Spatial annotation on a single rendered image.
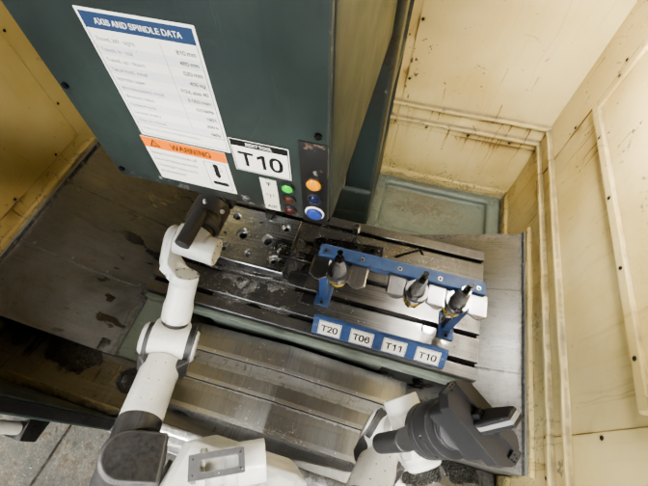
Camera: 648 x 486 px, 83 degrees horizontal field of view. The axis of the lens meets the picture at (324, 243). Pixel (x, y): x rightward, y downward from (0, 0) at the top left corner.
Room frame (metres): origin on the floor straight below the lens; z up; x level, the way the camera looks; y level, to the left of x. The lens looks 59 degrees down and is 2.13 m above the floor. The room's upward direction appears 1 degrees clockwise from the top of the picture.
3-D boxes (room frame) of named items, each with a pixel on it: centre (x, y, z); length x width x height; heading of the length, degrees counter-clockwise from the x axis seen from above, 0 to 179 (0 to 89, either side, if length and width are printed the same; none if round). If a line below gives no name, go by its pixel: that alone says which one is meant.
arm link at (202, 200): (0.57, 0.27, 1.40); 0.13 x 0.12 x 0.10; 75
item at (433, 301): (0.39, -0.31, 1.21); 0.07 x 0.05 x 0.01; 165
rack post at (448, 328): (0.41, -0.43, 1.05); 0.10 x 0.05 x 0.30; 165
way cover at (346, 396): (0.23, 0.16, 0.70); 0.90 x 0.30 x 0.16; 75
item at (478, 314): (0.36, -0.41, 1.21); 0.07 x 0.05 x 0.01; 165
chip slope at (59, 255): (0.84, 0.89, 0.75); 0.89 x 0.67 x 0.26; 165
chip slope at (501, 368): (0.49, -0.38, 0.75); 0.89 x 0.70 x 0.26; 165
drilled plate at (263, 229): (0.71, 0.26, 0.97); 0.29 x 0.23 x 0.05; 75
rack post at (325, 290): (0.53, 0.00, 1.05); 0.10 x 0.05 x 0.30; 165
